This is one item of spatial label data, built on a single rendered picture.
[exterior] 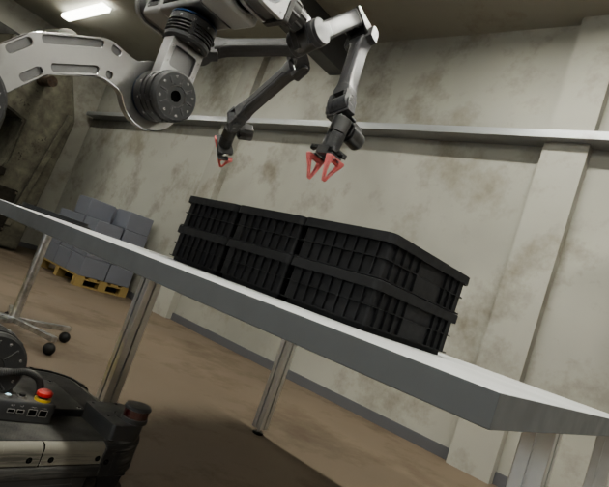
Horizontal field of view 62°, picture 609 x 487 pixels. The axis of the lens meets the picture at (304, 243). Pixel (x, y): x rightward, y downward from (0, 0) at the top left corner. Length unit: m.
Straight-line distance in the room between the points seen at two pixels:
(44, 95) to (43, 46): 6.46
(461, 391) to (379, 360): 0.11
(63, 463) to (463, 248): 3.33
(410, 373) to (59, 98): 7.62
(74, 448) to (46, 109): 6.87
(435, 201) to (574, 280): 1.23
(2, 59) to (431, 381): 1.20
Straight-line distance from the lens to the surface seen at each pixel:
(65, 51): 1.50
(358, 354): 0.66
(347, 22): 1.79
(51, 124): 7.99
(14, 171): 7.83
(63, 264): 6.67
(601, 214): 3.95
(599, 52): 4.43
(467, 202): 4.23
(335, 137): 1.52
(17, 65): 1.46
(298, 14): 1.50
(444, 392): 0.60
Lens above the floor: 0.72
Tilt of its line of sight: 6 degrees up
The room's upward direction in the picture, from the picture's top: 20 degrees clockwise
